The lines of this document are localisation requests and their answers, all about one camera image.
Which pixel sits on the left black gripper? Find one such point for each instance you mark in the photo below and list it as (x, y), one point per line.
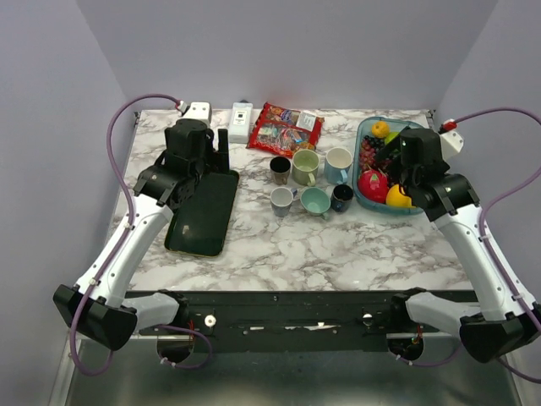
(223, 150)

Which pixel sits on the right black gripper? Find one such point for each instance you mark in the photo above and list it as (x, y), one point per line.
(392, 145)

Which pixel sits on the light blue mug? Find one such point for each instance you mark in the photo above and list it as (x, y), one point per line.
(338, 161)

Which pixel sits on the brown striped mug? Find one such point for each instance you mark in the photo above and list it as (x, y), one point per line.
(280, 168)

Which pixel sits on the dark blue mug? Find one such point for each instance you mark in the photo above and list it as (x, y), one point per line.
(341, 198)

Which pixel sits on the light green mug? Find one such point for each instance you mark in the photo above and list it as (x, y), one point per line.
(305, 166)

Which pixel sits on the grey blue mug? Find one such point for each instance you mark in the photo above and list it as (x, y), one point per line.
(281, 199)

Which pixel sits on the green teal mug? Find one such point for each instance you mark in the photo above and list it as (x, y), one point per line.
(316, 202)

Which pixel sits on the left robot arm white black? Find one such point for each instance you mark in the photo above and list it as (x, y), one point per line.
(95, 305)

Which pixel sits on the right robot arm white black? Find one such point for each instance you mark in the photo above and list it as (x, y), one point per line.
(506, 316)

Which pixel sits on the green lime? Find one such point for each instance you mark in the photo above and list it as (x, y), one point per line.
(390, 137)

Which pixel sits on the orange fruit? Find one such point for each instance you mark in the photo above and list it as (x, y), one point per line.
(380, 129)

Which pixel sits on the white power strip box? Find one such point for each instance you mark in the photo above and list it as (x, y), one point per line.
(239, 123)

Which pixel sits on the purple grapes in bowl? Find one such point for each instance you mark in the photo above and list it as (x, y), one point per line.
(370, 145)

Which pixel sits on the red dragon fruit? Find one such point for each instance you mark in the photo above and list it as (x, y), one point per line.
(373, 185)

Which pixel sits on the yellow lemon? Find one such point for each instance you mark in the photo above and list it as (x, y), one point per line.
(396, 198)

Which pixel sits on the teal plastic fruit bowl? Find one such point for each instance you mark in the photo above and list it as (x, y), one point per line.
(365, 129)

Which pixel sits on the red snack bag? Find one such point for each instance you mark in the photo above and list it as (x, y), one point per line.
(282, 132)

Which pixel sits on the dark green tray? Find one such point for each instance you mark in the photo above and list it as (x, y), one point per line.
(200, 225)

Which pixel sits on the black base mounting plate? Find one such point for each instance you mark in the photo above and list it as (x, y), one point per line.
(289, 321)

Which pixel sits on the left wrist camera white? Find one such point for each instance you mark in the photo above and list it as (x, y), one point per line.
(198, 110)

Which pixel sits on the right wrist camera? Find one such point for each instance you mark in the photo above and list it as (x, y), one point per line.
(450, 140)

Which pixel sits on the aluminium rail frame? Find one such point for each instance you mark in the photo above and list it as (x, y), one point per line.
(136, 377)

